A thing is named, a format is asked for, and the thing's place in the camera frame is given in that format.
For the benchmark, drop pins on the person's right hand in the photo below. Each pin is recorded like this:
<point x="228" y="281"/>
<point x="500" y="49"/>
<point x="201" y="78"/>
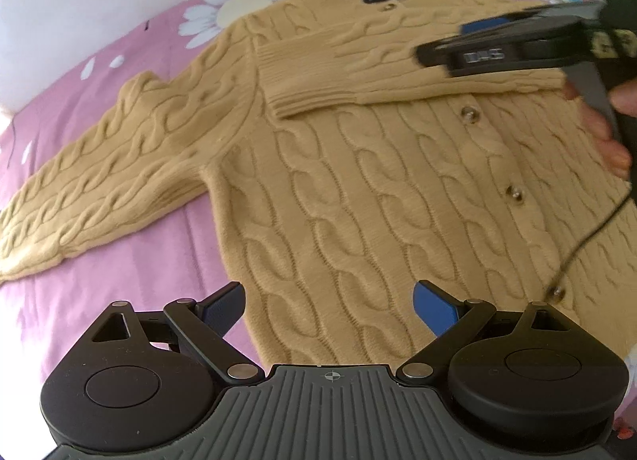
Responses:
<point x="614" y="155"/>

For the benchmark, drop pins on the pink floral bed sheet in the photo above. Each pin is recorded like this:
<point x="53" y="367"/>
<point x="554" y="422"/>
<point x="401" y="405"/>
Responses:
<point x="99" y="191"/>

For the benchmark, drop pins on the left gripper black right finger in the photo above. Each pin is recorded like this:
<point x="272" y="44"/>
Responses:
<point x="455" y="324"/>

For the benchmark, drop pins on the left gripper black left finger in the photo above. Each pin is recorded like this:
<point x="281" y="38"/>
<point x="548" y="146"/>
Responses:
<point x="201" y="327"/>

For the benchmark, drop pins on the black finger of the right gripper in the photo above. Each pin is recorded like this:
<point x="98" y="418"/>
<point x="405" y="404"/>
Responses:
<point x="502" y="22"/>
<point x="519" y="46"/>

